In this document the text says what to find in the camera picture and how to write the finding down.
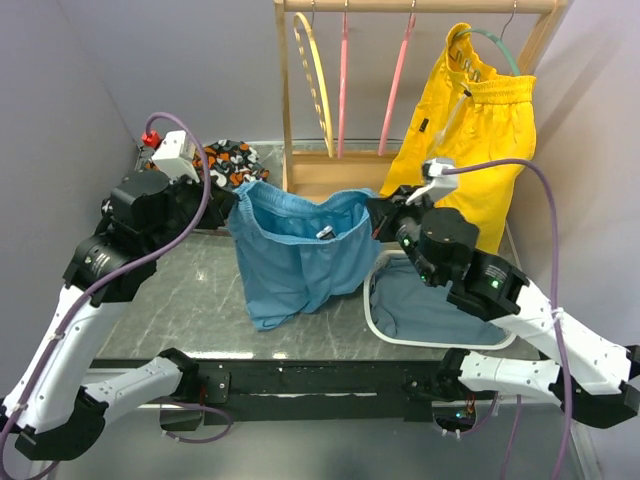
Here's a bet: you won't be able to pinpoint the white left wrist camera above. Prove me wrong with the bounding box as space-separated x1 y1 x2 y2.
151 130 200 183

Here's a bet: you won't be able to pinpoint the light blue shorts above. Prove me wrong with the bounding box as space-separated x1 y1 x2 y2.
228 182 381 331

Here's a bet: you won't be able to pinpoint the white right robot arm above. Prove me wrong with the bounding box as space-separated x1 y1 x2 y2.
366 186 639 429

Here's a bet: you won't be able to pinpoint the wooden clothes rack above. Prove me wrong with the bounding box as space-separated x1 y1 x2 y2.
274 1 569 202

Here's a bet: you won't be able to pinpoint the green hanger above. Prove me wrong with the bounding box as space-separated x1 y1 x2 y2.
449 28 521 76

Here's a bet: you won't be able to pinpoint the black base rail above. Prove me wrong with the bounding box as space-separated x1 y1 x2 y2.
139 357 496 426

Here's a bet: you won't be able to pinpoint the white perforated laundry basket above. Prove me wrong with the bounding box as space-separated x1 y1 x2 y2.
363 249 517 351

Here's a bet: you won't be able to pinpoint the orange black patterned shorts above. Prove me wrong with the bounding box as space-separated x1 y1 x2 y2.
204 139 270 189

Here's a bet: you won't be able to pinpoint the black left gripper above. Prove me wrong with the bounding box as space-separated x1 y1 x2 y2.
146 165 239 257

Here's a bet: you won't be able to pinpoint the yellow hanger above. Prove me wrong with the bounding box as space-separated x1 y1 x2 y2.
293 12 335 158

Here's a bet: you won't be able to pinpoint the pink hanger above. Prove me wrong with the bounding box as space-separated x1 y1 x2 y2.
337 12 349 158
377 13 416 156

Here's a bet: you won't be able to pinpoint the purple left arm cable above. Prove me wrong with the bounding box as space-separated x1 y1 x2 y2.
0 112 234 480

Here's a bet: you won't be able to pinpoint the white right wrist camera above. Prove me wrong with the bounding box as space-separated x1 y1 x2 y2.
405 157 459 206

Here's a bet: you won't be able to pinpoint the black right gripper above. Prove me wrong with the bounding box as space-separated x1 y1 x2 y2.
365 184 439 286

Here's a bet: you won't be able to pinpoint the grey-blue cloth in basket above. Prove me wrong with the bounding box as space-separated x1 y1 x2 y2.
370 257 506 344

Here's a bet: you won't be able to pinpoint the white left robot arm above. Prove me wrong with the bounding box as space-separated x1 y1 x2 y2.
1 170 237 462

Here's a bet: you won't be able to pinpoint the yellow shorts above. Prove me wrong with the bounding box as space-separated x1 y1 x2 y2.
380 23 536 253

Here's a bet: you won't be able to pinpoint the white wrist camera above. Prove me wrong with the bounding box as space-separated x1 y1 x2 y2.
151 130 200 183
405 157 459 206

